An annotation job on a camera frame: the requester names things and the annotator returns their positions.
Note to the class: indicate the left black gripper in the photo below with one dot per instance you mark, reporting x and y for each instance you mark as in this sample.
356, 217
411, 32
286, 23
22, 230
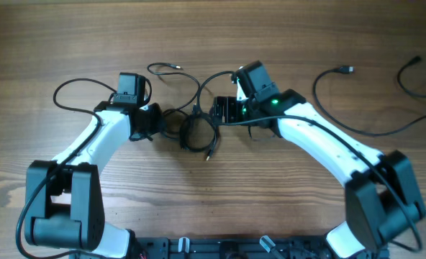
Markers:
155, 111

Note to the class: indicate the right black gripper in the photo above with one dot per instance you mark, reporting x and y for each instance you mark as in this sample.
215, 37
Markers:
224, 108

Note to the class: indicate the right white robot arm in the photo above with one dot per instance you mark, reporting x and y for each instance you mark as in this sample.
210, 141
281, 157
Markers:
382, 198

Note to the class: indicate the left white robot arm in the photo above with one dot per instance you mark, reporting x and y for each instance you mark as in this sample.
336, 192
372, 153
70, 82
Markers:
64, 206

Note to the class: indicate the right white gripper handle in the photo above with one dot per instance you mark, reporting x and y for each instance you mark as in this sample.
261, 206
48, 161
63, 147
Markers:
239, 91

